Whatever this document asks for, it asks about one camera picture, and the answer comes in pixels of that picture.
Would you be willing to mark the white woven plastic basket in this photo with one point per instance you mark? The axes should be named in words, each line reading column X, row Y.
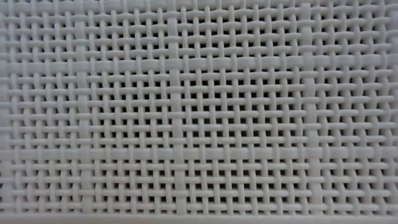
column 199, row 112

